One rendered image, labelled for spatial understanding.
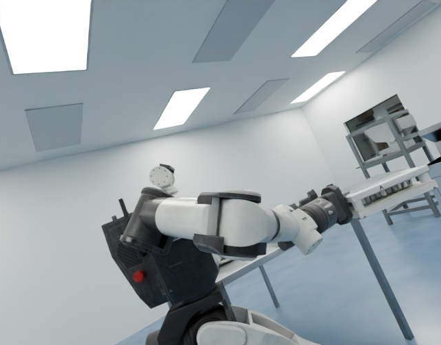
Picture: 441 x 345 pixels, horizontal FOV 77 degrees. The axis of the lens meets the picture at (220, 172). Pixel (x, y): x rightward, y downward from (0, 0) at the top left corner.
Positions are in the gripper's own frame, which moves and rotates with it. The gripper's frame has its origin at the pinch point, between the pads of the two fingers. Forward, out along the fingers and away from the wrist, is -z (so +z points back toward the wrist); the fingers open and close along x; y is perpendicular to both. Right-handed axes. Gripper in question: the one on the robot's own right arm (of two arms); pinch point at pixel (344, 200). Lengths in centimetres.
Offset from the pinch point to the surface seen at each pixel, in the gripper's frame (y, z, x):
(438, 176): -81, -262, 46
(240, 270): -67, 6, 18
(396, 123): -128, -344, -25
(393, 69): -172, -541, -127
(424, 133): -79, -279, 1
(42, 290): -417, 105, -15
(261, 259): -66, -7, 18
